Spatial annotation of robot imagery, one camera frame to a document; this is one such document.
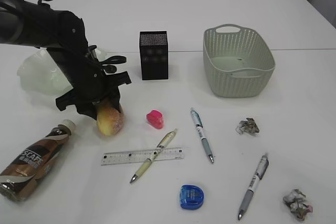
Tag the black square pen holder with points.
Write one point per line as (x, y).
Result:
(153, 47)

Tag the paper ball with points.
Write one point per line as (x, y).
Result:
(247, 126)
(297, 204)

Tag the pink eraser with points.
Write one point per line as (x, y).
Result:
(155, 119)

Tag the blue correction tape dispenser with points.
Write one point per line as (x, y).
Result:
(191, 197)

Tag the golden sugared bread roll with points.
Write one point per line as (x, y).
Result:
(110, 120)

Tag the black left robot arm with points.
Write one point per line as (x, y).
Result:
(62, 34)

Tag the clear plastic ruler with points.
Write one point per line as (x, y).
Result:
(140, 156)

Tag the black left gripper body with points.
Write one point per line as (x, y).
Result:
(91, 79)

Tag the green plastic woven basket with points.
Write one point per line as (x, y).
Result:
(237, 61)

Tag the cream green ballpoint pen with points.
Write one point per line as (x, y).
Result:
(148, 162)

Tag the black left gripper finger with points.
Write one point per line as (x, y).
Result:
(87, 108)
(115, 99)

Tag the blue grey ballpoint pen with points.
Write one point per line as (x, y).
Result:
(200, 131)

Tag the grey white ballpoint pen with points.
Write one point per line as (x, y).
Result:
(256, 178)

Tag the pale green wavy glass plate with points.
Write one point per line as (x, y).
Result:
(39, 73)

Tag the brown Nescafe coffee bottle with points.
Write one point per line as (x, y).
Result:
(25, 173)

